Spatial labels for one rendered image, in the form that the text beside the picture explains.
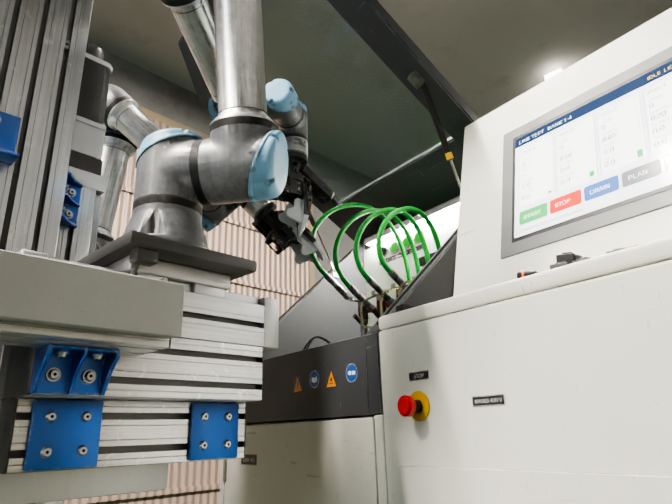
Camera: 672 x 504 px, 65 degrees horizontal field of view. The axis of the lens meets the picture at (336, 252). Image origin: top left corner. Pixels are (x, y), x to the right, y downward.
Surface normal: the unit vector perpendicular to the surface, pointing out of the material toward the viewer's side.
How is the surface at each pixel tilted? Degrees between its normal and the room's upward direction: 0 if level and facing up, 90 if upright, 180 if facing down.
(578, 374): 90
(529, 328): 90
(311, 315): 90
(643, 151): 76
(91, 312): 90
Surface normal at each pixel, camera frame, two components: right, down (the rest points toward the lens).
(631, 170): -0.78, -0.40
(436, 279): 0.60, -0.28
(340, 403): -0.80, -0.17
